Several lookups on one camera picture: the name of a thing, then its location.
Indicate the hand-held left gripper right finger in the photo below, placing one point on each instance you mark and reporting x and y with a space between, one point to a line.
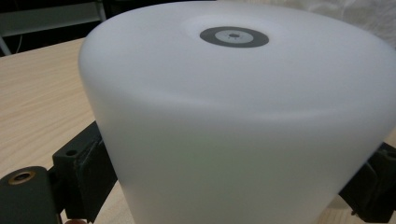
373 189

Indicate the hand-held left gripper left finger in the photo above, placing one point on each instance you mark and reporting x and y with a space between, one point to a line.
85 174

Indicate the white cylindrical device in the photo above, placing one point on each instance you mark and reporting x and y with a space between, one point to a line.
236 124

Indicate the grey metal stand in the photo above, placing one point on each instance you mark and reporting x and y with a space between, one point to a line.
46 18

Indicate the white curtain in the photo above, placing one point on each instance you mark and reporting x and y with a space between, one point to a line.
355 15

